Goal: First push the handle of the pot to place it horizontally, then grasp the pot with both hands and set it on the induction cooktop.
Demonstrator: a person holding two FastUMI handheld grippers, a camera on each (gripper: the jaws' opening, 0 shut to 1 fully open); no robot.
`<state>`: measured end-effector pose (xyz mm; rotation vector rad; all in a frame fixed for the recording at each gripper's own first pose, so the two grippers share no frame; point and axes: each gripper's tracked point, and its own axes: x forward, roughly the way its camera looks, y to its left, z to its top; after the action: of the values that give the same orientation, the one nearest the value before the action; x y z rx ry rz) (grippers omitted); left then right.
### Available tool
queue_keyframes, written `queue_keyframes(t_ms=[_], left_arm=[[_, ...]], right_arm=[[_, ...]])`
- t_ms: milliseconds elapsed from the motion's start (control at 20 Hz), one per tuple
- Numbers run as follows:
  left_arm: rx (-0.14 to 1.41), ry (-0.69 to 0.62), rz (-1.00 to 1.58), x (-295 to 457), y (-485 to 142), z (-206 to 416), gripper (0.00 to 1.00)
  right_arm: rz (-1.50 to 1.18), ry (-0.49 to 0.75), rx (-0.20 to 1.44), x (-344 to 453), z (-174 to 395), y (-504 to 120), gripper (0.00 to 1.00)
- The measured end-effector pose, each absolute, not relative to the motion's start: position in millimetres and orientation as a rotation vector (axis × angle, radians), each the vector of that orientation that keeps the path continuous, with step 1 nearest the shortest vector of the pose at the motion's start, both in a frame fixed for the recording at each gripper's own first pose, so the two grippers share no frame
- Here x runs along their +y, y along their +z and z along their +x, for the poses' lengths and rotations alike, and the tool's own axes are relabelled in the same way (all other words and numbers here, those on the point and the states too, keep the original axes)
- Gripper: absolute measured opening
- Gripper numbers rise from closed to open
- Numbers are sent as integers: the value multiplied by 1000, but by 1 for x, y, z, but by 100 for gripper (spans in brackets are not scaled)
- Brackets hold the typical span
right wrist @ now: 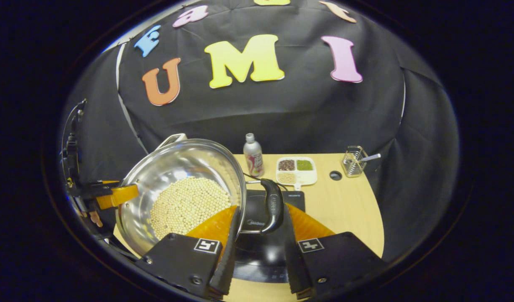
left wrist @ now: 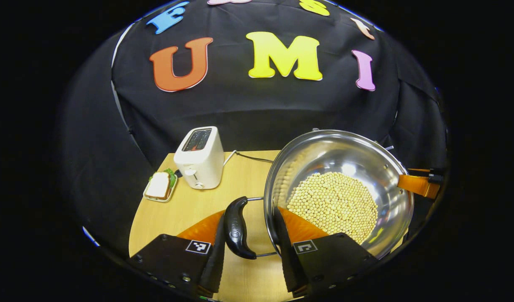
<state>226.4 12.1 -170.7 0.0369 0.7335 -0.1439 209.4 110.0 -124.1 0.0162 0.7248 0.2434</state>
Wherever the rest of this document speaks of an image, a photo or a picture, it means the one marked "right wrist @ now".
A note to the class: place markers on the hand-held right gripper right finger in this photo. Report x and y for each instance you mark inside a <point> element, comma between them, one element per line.
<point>292,260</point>

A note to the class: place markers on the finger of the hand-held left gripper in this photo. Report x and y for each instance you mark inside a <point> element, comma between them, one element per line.
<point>122,195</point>

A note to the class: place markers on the silver bottle with printed label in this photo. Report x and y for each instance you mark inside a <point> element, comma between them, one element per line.
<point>252,161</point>

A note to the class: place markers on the white divided plate with grains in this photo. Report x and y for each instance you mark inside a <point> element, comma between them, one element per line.
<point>309,178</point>

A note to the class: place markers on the pile of soybeans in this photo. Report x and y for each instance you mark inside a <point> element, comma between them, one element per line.
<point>185,205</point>

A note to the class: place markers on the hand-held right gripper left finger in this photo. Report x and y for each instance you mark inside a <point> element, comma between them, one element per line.
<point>229,260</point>

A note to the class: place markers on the black induction cooktop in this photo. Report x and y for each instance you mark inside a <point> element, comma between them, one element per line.
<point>256,256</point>

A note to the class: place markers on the white toaster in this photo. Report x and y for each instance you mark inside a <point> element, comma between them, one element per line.
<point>173,139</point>

